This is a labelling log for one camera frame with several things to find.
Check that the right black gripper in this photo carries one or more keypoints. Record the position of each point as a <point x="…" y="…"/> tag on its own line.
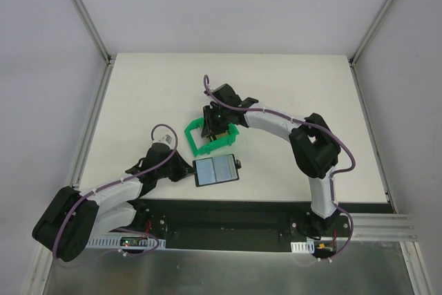
<point x="214" y="121"/>

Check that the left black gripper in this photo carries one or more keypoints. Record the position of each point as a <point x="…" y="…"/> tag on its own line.
<point x="176" y="169"/>

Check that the green plastic bin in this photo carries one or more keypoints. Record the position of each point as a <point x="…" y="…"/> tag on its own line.
<point x="205" y="145"/>

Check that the black leather card holder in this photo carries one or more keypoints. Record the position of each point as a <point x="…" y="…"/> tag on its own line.
<point x="216" y="170"/>

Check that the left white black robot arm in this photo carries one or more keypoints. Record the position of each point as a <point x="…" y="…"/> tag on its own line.
<point x="74" y="217"/>

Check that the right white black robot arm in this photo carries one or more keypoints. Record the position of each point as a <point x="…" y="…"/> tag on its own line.
<point x="315" y="152"/>

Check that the gold credit card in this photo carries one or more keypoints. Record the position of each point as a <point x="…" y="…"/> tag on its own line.
<point x="219" y="136"/>

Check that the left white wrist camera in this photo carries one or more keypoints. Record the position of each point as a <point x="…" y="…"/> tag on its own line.
<point x="166" y="139"/>

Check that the left white cable duct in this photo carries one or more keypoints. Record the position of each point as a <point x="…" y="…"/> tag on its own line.
<point x="125" y="242"/>

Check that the white cable duct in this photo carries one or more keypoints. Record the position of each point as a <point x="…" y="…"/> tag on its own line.
<point x="125" y="242"/>
<point x="302" y="247"/>

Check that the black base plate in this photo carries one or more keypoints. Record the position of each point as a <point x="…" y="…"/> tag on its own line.
<point x="233" y="225"/>

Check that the right white cable duct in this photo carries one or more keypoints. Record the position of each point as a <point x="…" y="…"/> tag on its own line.
<point x="302" y="247"/>

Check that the aluminium frame rail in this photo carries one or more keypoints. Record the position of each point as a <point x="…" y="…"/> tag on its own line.
<point x="383" y="227"/>

